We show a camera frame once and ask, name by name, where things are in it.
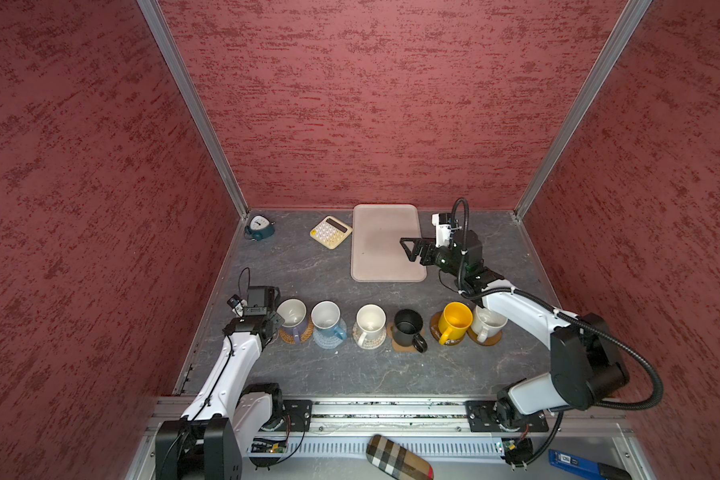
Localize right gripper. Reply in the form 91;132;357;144
400;237;465;278

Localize woven rattan coaster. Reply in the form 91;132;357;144
279;326;314;345

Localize lilac mug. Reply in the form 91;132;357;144
277;298;314;336

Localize blue mug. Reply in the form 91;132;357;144
311;301;347;333

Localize yellow mug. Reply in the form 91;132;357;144
437;302;473;346

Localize dark brown glossy coaster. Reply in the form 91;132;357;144
429;311;466;346

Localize black mug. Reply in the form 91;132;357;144
391;309;428;353

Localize grey knitted coaster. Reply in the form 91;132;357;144
314;328;347;350

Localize white speckled mug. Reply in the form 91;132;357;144
469;306;508;341

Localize paw shaped cork coaster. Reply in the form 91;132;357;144
387;322;427;353

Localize multicolour woven coaster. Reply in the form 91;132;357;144
352;326;387;350

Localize brown round coaster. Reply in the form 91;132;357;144
467;329;502;347

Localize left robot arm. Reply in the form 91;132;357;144
155;307;284;479

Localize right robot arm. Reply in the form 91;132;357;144
400;237;629;429

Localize beige serving tray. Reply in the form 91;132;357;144
351;204;427;283

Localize teal kitchen timer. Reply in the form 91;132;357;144
244;215;275;241

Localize yellow calculator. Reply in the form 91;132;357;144
310;215;353;250

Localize plaid glasses case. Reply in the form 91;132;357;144
366;434;434;480

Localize blue tool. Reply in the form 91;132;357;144
548;450;632;480

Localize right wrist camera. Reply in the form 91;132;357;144
432;213;469;251

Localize black corrugated cable hose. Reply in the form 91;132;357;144
449;197;665;412

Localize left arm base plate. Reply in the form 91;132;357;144
261;399;314;433

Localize aluminium front rail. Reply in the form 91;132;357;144
146;394;634;437

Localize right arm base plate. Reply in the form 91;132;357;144
464;399;549;434

